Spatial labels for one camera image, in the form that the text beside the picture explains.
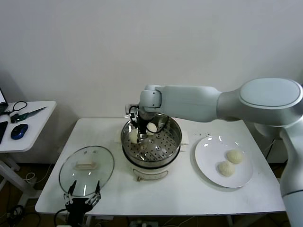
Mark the black looped cable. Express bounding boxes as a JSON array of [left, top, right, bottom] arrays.
[[0, 101, 27, 116]]

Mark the perforated steel steamer basket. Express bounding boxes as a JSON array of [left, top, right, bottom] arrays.
[[120, 113, 183, 167]]

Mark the green handled blade tool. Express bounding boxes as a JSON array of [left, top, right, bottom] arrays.
[[10, 106, 48, 123]]

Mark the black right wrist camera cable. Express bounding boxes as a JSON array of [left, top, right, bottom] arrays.
[[129, 105, 170, 135]]

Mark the grey power strip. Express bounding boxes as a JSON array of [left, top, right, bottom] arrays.
[[129, 221, 159, 227]]

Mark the white floor cable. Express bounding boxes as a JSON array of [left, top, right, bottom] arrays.
[[24, 163, 55, 184]]

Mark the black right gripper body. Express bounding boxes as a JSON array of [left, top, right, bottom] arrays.
[[135, 115, 150, 133]]

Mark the black floor cable bundle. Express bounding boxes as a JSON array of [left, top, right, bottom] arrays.
[[6, 204, 36, 222]]

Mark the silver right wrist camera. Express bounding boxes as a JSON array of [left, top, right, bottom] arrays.
[[124, 104, 139, 119]]

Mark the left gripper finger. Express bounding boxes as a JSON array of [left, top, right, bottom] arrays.
[[85, 180, 102, 205], [62, 180, 78, 205]]

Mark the white side table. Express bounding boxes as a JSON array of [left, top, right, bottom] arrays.
[[0, 101, 57, 206]]

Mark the black phone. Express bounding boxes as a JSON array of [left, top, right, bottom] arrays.
[[0, 121, 9, 144]]

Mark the black laptop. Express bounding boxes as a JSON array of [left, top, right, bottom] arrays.
[[0, 87, 9, 114]]

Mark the white steamed baozi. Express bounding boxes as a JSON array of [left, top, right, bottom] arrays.
[[226, 149, 244, 165], [217, 160, 236, 177], [128, 132, 140, 144], [146, 122, 158, 136]]

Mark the white round plate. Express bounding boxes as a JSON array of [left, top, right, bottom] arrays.
[[194, 135, 254, 189]]

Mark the cream electric cooker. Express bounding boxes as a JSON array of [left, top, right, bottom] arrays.
[[114, 129, 190, 183]]

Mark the blue computer mouse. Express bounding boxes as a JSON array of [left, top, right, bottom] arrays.
[[10, 123, 28, 140]]

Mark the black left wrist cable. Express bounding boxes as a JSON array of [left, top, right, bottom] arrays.
[[54, 208, 69, 227]]

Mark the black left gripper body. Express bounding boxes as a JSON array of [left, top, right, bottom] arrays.
[[65, 198, 94, 227]]

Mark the glass lid with cream handle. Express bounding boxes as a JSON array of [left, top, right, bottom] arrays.
[[58, 145, 115, 197]]

